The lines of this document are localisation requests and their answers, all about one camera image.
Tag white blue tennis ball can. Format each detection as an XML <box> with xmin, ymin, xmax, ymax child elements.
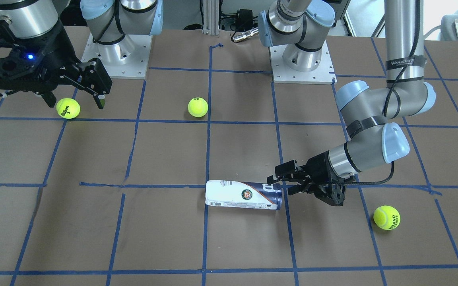
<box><xmin>205</xmin><ymin>180</ymin><xmax>282</xmax><ymax>210</ymax></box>

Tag aluminium frame post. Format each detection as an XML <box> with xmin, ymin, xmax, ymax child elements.
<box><xmin>201</xmin><ymin>0</ymin><xmax>221</xmax><ymax>36</ymax></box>

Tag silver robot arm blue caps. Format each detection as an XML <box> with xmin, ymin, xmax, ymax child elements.
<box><xmin>258</xmin><ymin>0</ymin><xmax>436</xmax><ymax>206</ymax></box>

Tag yellow tennis ball Roland Garros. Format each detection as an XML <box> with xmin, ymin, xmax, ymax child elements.
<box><xmin>56</xmin><ymin>98</ymin><xmax>81</xmax><ymax>119</ymax></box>

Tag yellow tennis ball near base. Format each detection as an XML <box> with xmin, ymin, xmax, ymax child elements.
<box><xmin>187</xmin><ymin>97</ymin><xmax>209</xmax><ymax>118</ymax></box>

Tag brown paper table cover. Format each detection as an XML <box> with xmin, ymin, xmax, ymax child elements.
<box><xmin>0</xmin><ymin>30</ymin><xmax>458</xmax><ymax>286</ymax></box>

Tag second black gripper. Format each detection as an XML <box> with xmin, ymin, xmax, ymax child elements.
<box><xmin>0</xmin><ymin>20</ymin><xmax>113</xmax><ymax>109</ymax></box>

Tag yellow tennis ball centre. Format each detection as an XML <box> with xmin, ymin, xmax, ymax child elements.
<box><xmin>373</xmin><ymin>206</ymin><xmax>401</xmax><ymax>230</ymax></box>

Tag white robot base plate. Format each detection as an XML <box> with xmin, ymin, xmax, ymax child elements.
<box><xmin>82</xmin><ymin>34</ymin><xmax>153</xmax><ymax>79</ymax></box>

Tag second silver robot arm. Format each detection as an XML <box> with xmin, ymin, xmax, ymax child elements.
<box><xmin>0</xmin><ymin>0</ymin><xmax>163</xmax><ymax>109</ymax></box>

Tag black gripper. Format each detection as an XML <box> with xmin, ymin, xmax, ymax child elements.
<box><xmin>267</xmin><ymin>151</ymin><xmax>355</xmax><ymax>206</ymax></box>

